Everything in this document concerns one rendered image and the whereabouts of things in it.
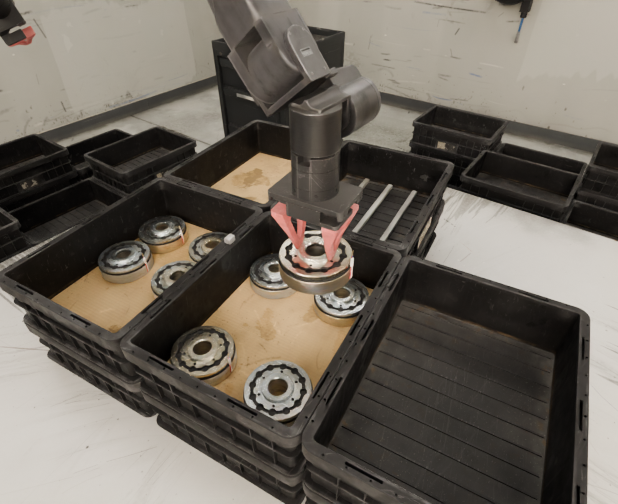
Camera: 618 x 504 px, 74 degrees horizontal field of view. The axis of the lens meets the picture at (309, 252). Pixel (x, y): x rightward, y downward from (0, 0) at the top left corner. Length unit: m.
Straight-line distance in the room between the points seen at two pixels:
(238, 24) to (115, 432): 0.69
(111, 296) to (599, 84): 3.48
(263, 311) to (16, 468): 0.48
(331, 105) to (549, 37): 3.35
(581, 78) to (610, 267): 2.58
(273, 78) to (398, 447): 0.50
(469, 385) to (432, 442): 0.12
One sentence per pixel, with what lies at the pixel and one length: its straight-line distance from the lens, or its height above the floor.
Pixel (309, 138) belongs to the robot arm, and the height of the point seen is 1.22.
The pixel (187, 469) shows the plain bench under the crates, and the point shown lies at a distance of 0.79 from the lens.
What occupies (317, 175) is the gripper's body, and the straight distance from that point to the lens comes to 0.47.
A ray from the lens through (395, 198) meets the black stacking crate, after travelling 1.12.
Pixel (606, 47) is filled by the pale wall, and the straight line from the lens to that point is 3.72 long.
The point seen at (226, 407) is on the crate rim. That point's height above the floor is 0.93.
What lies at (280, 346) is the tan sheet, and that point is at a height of 0.83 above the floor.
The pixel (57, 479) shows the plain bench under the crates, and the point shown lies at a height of 0.70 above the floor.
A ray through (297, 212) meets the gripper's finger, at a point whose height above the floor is 1.13.
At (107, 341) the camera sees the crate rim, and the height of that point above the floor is 0.93.
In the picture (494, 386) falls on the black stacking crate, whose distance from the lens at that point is 0.75.
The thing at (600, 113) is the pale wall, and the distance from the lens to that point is 3.82.
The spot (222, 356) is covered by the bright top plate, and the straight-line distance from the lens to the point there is 0.69.
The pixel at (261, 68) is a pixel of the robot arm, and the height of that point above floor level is 1.29.
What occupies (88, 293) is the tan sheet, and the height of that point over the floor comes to 0.83.
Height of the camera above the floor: 1.41
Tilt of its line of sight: 39 degrees down
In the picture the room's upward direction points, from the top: straight up
